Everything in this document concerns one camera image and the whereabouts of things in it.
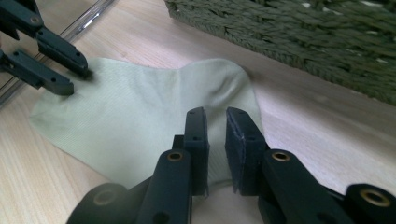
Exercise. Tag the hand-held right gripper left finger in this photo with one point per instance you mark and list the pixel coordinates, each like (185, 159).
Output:
(197, 149)

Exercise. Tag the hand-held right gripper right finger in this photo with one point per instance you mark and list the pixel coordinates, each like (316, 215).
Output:
(246, 155)

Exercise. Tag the clear plastic lid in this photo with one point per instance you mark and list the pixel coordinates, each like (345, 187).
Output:
(90, 18)

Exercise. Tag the cream sock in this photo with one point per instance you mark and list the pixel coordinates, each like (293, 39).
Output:
(124, 118)

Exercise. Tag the green woven basket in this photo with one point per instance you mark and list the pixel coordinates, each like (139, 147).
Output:
(295, 37)

